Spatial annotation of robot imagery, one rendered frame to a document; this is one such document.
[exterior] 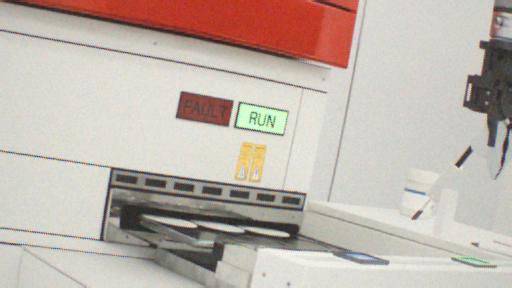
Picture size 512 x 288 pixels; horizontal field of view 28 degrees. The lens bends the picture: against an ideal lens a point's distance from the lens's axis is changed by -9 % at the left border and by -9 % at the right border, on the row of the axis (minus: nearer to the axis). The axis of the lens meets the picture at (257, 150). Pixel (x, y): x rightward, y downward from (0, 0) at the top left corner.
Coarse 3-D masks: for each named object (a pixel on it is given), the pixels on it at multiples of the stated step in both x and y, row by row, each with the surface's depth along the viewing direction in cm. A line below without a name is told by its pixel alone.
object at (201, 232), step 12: (144, 216) 187; (168, 216) 195; (180, 216) 198; (180, 228) 183; (192, 228) 186; (204, 228) 189; (240, 228) 200; (276, 228) 210; (216, 240) 178; (228, 240) 181; (240, 240) 183; (252, 240) 187; (264, 240) 190; (276, 240) 192; (288, 240) 196; (300, 240) 200; (312, 240) 201
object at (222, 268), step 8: (224, 264) 168; (216, 272) 169; (224, 272) 168; (232, 272) 166; (240, 272) 165; (248, 272) 164; (224, 280) 167; (232, 280) 166; (240, 280) 164; (248, 280) 163
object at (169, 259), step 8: (160, 248) 188; (160, 256) 187; (168, 256) 185; (176, 256) 183; (160, 264) 187; (168, 264) 185; (176, 264) 183; (184, 264) 181; (192, 264) 180; (200, 264) 180; (176, 272) 183; (184, 272) 181; (192, 272) 180; (200, 272) 178; (208, 272) 176; (192, 280) 179; (200, 280) 178; (208, 280) 176; (216, 280) 174
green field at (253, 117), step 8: (240, 112) 198; (248, 112) 199; (256, 112) 200; (264, 112) 201; (272, 112) 202; (280, 112) 203; (240, 120) 198; (248, 120) 199; (256, 120) 200; (264, 120) 201; (272, 120) 202; (280, 120) 204; (256, 128) 200; (264, 128) 202; (272, 128) 203; (280, 128) 204
